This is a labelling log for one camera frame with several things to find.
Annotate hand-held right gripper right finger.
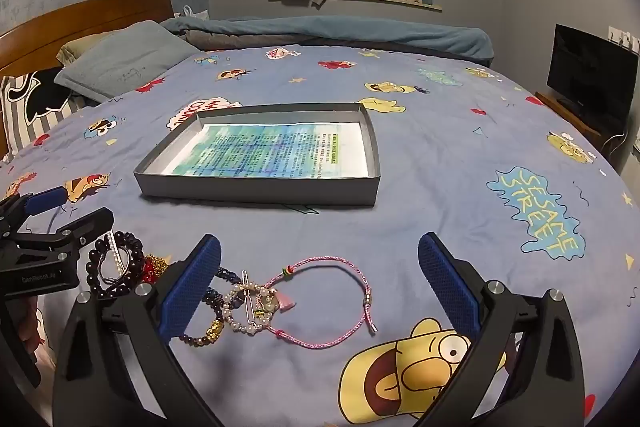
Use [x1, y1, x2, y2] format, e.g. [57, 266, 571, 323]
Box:
[417, 232, 586, 427]

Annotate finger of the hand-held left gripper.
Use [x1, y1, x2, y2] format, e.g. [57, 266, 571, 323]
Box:
[0, 186, 67, 230]
[12, 207, 115, 264]

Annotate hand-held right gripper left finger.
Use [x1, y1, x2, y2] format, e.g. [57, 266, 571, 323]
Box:
[51, 233, 223, 427]

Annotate blue braided bracelet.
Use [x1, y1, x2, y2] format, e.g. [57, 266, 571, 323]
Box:
[214, 266, 238, 290]

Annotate purple beaded bracelet gold charm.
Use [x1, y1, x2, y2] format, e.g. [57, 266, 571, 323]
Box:
[179, 287, 227, 349]

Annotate chunky pearl bracelet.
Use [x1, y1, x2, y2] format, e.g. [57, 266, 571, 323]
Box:
[221, 283, 277, 335]

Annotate thin silver bangle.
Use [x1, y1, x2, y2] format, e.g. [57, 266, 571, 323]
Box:
[97, 234, 132, 285]

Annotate black beaded bracelet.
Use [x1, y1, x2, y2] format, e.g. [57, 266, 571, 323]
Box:
[88, 231, 147, 304]

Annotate silver hair clip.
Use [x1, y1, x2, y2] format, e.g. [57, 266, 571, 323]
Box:
[241, 271, 258, 325]

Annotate pink cord bracelet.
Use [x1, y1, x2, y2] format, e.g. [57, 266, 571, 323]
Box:
[262, 256, 377, 351]

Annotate grey cardboard box tray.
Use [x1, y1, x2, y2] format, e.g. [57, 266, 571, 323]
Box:
[133, 103, 382, 208]

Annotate person's left hand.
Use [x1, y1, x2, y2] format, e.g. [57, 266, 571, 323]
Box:
[17, 297, 51, 358]

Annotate striped black white pillow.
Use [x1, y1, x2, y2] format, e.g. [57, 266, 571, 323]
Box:
[0, 69, 90, 158]

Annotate cartoon printed bedsheet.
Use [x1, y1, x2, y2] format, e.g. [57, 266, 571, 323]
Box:
[0, 44, 640, 427]

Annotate printed paper sheet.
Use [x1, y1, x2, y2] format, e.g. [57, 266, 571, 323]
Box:
[165, 122, 371, 178]

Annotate olive pillow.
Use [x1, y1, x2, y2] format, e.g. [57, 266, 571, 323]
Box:
[56, 32, 117, 68]

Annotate grey-blue pillow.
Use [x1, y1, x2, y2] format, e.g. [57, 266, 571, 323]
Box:
[54, 21, 201, 104]

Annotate wooden headboard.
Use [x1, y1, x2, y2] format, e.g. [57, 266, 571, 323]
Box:
[0, 0, 175, 74]

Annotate wooden television stand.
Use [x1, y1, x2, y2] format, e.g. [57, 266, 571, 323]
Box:
[534, 92, 608, 140]

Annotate black television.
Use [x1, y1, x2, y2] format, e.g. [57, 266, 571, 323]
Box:
[546, 24, 640, 136]

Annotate blue duvet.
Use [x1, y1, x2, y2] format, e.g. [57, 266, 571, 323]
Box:
[160, 14, 496, 62]

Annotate window sill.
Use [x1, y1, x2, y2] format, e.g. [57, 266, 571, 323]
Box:
[268, 0, 443, 12]

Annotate white cable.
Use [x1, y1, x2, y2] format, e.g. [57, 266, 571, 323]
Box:
[600, 127, 640, 158]

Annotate white wall outlets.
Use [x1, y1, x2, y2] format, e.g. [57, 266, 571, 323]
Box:
[607, 26, 640, 54]

